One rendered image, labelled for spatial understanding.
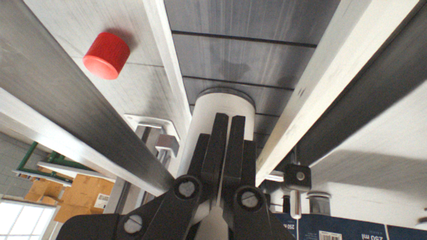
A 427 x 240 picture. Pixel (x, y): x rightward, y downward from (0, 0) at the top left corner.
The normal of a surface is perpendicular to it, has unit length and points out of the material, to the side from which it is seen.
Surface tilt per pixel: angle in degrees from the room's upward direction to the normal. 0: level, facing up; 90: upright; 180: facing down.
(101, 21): 0
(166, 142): 90
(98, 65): 0
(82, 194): 90
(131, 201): 90
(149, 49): 0
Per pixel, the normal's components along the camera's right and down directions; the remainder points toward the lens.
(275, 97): -0.18, 0.86
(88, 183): -0.18, -0.48
